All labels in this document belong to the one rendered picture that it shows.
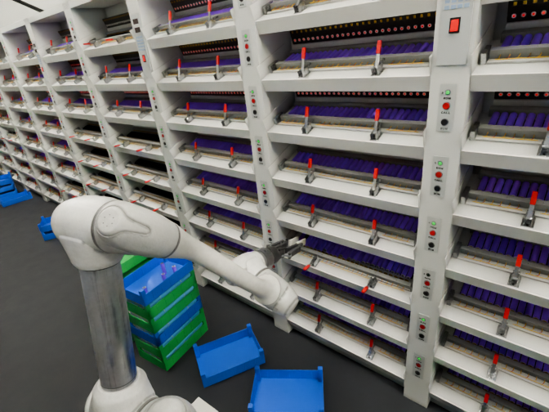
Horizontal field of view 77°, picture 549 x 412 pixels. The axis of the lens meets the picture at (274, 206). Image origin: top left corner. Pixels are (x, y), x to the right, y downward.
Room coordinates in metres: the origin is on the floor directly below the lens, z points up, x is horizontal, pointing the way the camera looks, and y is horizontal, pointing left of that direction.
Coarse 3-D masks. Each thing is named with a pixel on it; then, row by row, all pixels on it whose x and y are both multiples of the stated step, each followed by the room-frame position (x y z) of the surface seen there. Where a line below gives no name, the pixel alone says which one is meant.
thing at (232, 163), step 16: (176, 144) 1.86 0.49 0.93; (192, 144) 1.87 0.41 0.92; (208, 144) 1.80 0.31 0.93; (224, 144) 1.75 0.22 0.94; (240, 144) 1.69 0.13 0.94; (176, 160) 1.83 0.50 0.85; (192, 160) 1.74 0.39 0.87; (208, 160) 1.68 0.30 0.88; (224, 160) 1.63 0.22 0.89; (240, 160) 1.56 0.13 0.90; (240, 176) 1.51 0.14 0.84
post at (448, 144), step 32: (480, 0) 0.90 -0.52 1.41; (480, 32) 0.93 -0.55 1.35; (480, 96) 1.01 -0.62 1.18; (448, 192) 0.90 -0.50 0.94; (448, 224) 0.90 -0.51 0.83; (416, 256) 0.95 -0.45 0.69; (416, 288) 0.95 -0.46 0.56; (416, 320) 0.94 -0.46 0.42; (416, 352) 0.93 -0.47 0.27; (416, 384) 0.92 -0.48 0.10
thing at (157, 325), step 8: (192, 296) 1.41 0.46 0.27; (176, 304) 1.33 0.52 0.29; (184, 304) 1.37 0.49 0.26; (128, 312) 1.32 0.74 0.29; (168, 312) 1.29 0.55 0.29; (176, 312) 1.32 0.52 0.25; (136, 320) 1.27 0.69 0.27; (144, 320) 1.24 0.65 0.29; (152, 320) 1.21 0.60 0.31; (160, 320) 1.24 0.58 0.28; (168, 320) 1.28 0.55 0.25; (144, 328) 1.25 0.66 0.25; (152, 328) 1.21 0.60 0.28; (160, 328) 1.24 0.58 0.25
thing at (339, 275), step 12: (324, 252) 1.30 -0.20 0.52; (300, 264) 1.29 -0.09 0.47; (324, 264) 1.24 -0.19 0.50; (324, 276) 1.21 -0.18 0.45; (336, 276) 1.16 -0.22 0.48; (348, 276) 1.14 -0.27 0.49; (360, 276) 1.13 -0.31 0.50; (360, 288) 1.09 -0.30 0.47; (384, 288) 1.05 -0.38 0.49; (396, 288) 1.03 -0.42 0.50; (384, 300) 1.04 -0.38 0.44; (396, 300) 0.99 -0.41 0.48; (408, 300) 0.97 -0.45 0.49
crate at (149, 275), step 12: (144, 264) 1.46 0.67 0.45; (156, 264) 1.51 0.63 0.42; (168, 264) 1.52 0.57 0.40; (180, 264) 1.50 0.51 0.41; (192, 264) 1.45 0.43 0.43; (132, 276) 1.40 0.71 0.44; (144, 276) 1.43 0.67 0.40; (156, 276) 1.42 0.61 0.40; (168, 276) 1.33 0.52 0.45; (180, 276) 1.38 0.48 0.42; (132, 288) 1.35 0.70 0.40; (156, 288) 1.27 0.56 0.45; (168, 288) 1.32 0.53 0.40; (132, 300) 1.26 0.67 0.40; (144, 300) 1.21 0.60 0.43
